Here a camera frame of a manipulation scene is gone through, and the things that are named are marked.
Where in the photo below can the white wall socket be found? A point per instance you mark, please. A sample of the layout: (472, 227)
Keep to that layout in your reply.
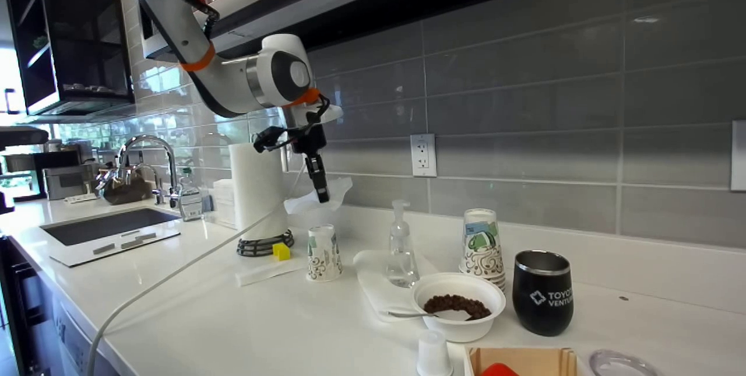
(423, 155)

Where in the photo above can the heap of brown beans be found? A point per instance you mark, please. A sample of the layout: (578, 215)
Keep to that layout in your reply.
(457, 305)

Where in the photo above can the stack of printed paper cups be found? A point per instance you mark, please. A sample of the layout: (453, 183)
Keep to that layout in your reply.
(482, 245)

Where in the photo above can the clear pump soap bottle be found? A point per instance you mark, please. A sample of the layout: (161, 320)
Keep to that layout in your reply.
(401, 253)

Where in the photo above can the white paper towel roll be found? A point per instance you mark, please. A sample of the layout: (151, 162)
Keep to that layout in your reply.
(256, 189)

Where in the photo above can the printed paper cup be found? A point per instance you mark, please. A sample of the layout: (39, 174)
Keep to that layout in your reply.
(324, 253)

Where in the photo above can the clear dish soap bottle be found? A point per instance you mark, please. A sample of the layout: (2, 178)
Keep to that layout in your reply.
(190, 201)

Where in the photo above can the metal spoon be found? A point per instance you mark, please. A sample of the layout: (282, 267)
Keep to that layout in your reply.
(408, 314)

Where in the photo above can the clear plastic lid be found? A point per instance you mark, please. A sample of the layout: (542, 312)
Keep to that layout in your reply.
(618, 364)

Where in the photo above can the white switch plate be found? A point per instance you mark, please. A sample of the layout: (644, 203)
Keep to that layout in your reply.
(739, 155)

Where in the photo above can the black metal tumbler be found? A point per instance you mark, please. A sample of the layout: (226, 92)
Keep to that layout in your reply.
(542, 297)

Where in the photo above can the folded white napkin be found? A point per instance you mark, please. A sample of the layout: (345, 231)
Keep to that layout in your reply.
(265, 273)

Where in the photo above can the silver toaster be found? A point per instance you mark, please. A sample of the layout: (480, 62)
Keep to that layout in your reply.
(67, 181)

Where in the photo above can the black coffee machine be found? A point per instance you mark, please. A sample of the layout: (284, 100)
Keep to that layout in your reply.
(17, 166)

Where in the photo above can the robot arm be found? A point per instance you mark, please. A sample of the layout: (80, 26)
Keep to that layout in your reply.
(239, 81)

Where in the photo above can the wooden box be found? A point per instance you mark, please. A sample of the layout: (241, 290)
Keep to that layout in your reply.
(524, 359)

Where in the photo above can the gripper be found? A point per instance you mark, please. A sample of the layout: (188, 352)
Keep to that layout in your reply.
(310, 139)

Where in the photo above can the white paper napkin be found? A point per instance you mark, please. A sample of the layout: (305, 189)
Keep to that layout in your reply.
(335, 192)

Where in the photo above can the small chrome tap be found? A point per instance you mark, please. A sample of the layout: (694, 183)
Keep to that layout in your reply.
(156, 181)

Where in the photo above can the red object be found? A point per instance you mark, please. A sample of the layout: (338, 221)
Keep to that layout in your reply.
(500, 370)

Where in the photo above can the stack of white napkins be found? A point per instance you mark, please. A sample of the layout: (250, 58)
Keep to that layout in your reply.
(224, 204)

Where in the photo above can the black glass wall cabinet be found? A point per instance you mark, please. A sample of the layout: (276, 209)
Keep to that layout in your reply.
(81, 32)

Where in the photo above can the yellow block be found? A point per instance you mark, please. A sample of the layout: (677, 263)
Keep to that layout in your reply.
(281, 251)

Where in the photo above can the small white plastic cup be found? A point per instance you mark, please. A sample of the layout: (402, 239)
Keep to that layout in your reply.
(434, 355)

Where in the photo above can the white bowl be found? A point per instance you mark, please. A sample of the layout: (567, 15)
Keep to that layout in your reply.
(460, 329)

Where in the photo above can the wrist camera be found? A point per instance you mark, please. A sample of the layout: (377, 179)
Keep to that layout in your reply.
(269, 137)

